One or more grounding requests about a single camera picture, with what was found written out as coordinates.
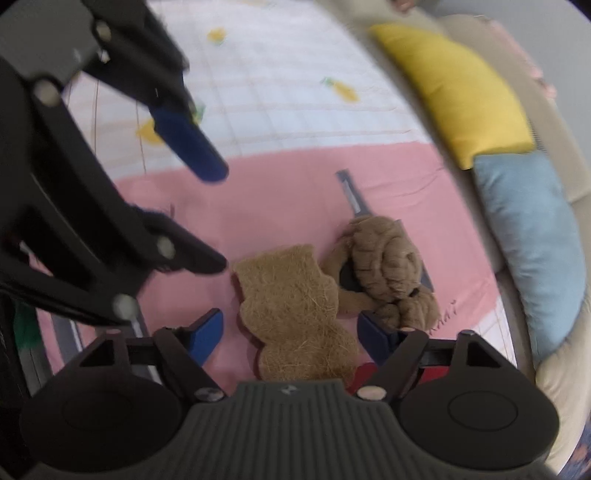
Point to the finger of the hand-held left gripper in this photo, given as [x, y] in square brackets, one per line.
[184, 251]
[194, 143]

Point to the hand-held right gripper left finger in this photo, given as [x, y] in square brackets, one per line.
[207, 333]

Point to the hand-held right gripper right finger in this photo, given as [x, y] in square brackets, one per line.
[374, 338]

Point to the brown coir bear pad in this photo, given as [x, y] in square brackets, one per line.
[291, 314]

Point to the red cloth item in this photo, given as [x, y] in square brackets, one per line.
[362, 374]

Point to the brown knitted plush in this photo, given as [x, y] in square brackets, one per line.
[388, 258]

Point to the green cloth scrap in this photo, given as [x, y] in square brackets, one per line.
[25, 327]

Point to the light blue pillow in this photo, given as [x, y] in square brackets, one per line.
[531, 249]

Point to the beige sofa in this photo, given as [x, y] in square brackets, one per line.
[572, 175]

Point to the yellow pillow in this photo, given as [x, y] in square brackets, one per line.
[466, 92]

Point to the pink cloth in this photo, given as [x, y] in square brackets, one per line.
[538, 71]

